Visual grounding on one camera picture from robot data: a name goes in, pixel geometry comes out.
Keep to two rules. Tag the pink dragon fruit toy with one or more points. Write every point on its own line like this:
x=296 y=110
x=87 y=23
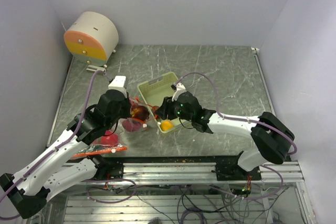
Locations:
x=109 y=138

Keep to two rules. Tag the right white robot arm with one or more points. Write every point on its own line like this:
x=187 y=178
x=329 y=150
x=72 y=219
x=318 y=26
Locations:
x=271 y=137

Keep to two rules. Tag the purple sweet potato toy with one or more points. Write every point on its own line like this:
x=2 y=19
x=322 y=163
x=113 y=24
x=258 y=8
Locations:
x=131 y=125

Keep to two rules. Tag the pale green plastic basket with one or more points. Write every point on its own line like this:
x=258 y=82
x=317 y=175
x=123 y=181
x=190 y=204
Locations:
x=153 y=92

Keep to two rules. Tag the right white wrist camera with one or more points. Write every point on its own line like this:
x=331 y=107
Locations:
x=178 y=89

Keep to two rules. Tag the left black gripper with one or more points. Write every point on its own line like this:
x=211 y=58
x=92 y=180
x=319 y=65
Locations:
x=126 y=103

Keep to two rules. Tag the orange fruit toy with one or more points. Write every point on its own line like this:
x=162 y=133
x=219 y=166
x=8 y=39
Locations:
x=166 y=125

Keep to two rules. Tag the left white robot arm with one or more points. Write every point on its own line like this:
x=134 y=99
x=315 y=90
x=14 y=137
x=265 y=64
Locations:
x=30 y=188

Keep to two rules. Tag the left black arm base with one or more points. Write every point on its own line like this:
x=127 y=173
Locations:
x=107 y=168

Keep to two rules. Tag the small white grey block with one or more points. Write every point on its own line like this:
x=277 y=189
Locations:
x=92 y=69

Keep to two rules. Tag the clear orange zip bag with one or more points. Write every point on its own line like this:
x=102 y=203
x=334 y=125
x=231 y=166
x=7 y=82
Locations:
x=97 y=149

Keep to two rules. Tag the dark red apple toy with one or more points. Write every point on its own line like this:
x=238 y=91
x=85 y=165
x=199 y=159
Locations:
x=140 y=112

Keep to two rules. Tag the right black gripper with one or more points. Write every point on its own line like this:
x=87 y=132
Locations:
x=165 y=111

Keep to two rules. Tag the round cream drawer cabinet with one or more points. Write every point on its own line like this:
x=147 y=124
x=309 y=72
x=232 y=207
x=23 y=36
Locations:
x=92 y=38

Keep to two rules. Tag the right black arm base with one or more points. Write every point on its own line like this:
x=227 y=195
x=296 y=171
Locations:
x=227 y=169

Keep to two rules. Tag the aluminium frame rail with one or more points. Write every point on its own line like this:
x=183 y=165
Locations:
x=184 y=190

